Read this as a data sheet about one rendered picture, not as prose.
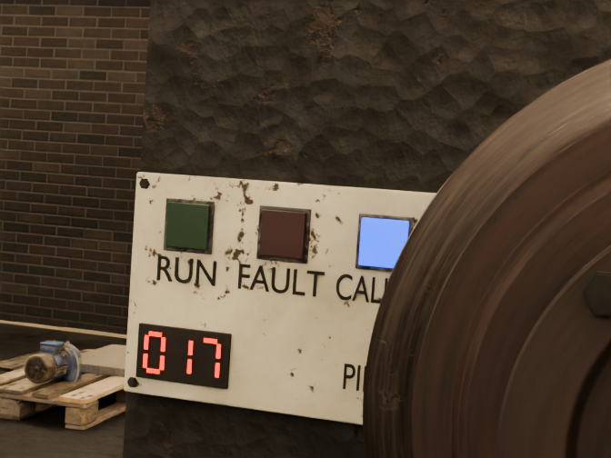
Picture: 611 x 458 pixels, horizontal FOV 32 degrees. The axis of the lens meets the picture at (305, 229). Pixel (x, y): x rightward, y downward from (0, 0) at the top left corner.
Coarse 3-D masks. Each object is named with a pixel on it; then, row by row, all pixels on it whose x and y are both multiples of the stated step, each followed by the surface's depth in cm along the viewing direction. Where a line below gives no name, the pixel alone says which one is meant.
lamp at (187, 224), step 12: (168, 204) 85; (180, 204) 84; (192, 204) 84; (204, 204) 84; (168, 216) 85; (180, 216) 84; (192, 216) 84; (204, 216) 84; (168, 228) 85; (180, 228) 84; (192, 228) 84; (204, 228) 84; (168, 240) 85; (180, 240) 84; (192, 240) 84; (204, 240) 84
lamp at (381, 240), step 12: (372, 228) 80; (384, 228) 79; (396, 228) 79; (360, 240) 80; (372, 240) 80; (384, 240) 79; (396, 240) 79; (360, 252) 80; (372, 252) 80; (384, 252) 79; (396, 252) 79; (360, 264) 80; (372, 264) 80; (384, 264) 79
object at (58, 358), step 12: (48, 348) 513; (60, 348) 516; (72, 348) 528; (36, 360) 505; (48, 360) 506; (60, 360) 513; (72, 360) 522; (36, 372) 504; (48, 372) 504; (60, 372) 516; (72, 372) 525
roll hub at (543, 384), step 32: (608, 256) 54; (576, 288) 55; (544, 320) 55; (576, 320) 55; (608, 320) 54; (544, 352) 55; (576, 352) 55; (608, 352) 55; (512, 384) 56; (544, 384) 55; (576, 384) 55; (608, 384) 55; (512, 416) 56; (544, 416) 55; (576, 416) 55; (608, 416) 55; (512, 448) 56; (544, 448) 55; (576, 448) 56; (608, 448) 55
